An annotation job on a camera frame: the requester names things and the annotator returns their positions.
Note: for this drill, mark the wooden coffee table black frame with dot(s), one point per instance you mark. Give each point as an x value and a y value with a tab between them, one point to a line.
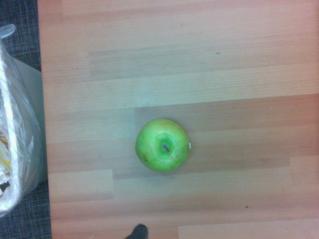
199	62

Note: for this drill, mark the crumpled white wrapper trash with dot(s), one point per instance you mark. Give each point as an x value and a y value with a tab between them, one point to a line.
3	161

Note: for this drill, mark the green apple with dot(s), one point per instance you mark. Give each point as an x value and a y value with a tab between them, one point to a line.
159	154

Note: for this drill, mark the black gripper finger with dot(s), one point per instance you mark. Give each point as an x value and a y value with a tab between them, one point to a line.
139	232

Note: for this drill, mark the white plastic trash bin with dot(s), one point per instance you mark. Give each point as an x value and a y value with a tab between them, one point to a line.
33	104

